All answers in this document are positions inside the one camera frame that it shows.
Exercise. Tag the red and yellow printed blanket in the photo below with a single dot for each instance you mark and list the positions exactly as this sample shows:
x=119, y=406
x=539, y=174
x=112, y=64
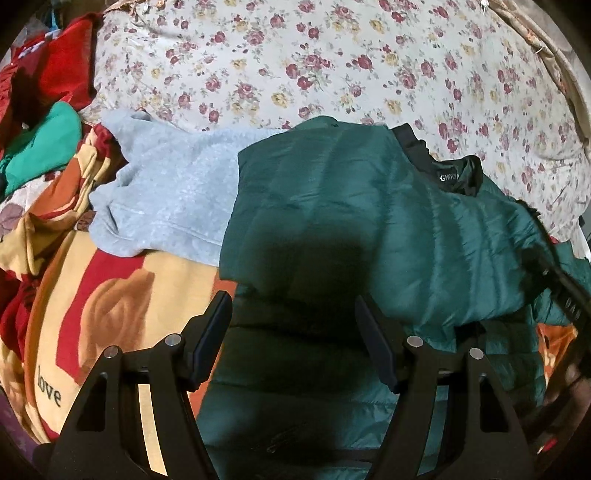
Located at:
x=115, y=281

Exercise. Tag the floral print quilt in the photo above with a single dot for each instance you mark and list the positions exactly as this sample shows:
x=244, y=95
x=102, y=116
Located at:
x=323, y=60

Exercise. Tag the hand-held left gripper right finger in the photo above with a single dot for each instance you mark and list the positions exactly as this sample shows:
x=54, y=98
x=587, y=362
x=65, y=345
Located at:
x=376, y=347

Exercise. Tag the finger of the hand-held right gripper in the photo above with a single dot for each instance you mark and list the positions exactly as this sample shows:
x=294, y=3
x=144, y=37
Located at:
x=541, y=240

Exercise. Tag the beige trimmed cloth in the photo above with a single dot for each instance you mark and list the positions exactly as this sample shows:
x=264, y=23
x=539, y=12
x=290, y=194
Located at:
x=554, y=69

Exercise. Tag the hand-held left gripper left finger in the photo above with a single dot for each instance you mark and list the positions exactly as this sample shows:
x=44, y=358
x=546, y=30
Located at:
x=210, y=342

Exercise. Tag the grey fleece sweatshirt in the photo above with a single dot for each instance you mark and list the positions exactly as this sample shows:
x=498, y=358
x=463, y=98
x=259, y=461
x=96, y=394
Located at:
x=175, y=194

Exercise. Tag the green cloth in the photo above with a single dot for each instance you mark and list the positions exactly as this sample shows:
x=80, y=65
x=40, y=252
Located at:
x=46, y=147

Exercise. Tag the red cloth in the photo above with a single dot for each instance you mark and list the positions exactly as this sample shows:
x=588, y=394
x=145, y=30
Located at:
x=64, y=69

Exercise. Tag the dark green puffer jacket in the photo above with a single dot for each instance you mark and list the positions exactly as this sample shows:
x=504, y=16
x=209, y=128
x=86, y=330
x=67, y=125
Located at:
x=369, y=207

